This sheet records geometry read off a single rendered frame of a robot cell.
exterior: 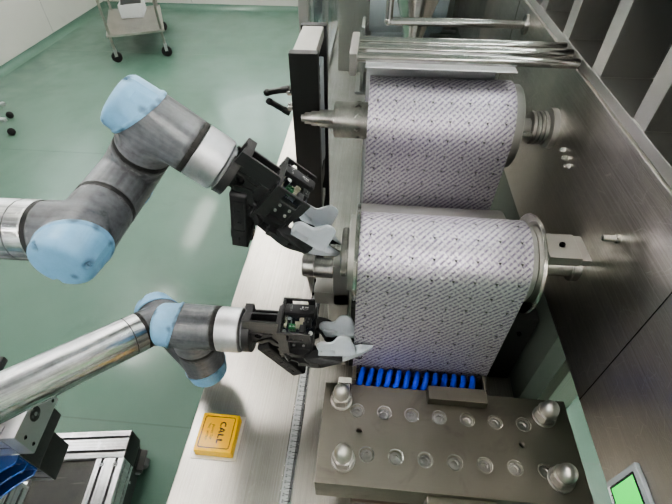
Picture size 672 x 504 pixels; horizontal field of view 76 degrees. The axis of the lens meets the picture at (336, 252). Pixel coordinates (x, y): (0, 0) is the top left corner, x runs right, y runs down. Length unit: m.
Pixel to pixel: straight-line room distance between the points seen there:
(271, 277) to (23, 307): 1.76
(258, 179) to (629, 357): 0.50
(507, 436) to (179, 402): 1.49
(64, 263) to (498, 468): 0.65
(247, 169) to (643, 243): 0.48
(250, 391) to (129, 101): 0.59
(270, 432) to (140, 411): 1.22
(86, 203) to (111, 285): 1.97
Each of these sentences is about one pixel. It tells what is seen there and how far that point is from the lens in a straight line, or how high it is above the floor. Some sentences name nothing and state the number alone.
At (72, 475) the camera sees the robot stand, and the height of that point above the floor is 0.21.
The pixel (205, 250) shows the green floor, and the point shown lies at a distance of 2.54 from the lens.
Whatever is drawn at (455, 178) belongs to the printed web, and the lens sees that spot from 0.79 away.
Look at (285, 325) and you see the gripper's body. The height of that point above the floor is 1.15.
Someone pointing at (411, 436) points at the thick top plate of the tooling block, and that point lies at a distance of 0.75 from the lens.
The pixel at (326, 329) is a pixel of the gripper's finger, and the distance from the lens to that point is 0.74.
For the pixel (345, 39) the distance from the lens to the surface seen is 1.52.
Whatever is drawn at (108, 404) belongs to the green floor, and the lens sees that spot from 2.12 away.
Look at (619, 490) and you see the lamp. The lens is 0.65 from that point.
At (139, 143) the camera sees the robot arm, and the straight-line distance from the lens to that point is 0.59.
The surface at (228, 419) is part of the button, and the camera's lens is 0.89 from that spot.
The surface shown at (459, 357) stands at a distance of 0.77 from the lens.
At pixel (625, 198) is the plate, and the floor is 1.39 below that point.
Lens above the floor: 1.71
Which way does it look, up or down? 45 degrees down
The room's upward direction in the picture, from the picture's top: straight up
